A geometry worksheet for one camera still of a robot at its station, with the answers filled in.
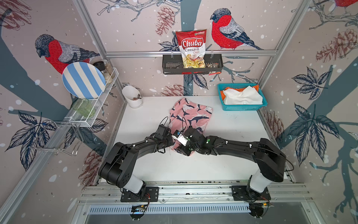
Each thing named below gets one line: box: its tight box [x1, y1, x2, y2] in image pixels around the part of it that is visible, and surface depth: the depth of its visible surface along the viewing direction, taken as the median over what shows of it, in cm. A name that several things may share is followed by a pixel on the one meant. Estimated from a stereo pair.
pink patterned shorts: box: [168, 97, 214, 135], surface depth 109 cm
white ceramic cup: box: [121, 85, 143, 109], surface depth 112 cm
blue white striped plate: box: [61, 61, 107, 100], surface depth 74 cm
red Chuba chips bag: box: [175, 28, 207, 69], surface depth 83 cm
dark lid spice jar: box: [92, 60, 113, 84], surface depth 82 cm
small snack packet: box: [207, 63, 220, 68], surface depth 92 cm
